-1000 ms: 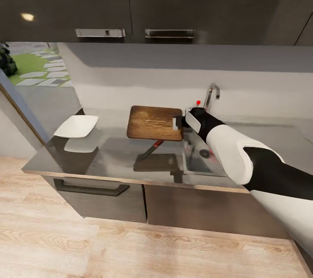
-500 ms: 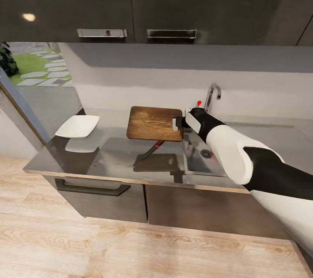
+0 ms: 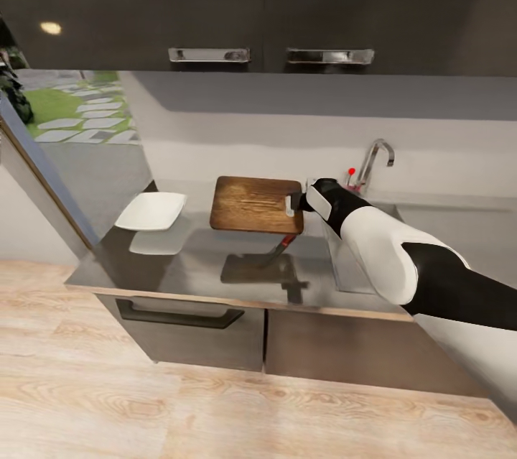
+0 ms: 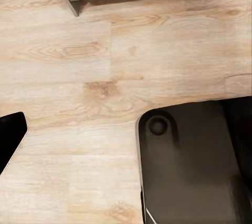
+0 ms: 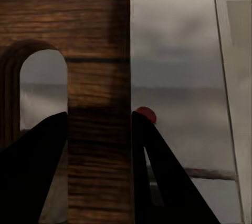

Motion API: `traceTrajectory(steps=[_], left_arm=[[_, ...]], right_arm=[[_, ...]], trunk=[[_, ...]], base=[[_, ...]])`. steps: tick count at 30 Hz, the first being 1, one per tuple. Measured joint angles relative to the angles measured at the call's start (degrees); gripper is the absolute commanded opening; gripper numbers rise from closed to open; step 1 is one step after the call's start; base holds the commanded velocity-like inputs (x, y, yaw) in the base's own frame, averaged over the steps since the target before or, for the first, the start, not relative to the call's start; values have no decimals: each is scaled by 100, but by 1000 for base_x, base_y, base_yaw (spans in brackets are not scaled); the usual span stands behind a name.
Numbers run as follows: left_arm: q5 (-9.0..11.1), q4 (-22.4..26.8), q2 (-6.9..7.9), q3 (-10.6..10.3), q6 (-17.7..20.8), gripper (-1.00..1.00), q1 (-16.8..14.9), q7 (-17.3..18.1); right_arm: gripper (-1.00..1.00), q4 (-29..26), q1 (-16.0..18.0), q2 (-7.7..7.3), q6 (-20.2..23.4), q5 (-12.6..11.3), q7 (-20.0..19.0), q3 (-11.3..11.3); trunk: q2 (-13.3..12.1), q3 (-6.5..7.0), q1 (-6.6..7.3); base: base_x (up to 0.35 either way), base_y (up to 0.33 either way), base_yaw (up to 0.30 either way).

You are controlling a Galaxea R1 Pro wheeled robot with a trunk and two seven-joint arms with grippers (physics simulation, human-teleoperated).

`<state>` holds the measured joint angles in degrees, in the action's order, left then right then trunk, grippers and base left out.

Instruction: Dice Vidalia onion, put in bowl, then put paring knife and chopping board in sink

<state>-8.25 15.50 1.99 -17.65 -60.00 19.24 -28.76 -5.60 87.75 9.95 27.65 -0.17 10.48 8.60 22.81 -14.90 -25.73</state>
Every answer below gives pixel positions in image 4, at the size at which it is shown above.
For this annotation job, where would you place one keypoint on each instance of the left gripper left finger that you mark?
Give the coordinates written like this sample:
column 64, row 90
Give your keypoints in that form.
column 12, row 129

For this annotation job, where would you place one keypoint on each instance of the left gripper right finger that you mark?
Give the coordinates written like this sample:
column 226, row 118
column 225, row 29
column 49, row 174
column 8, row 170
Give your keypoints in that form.
column 244, row 128

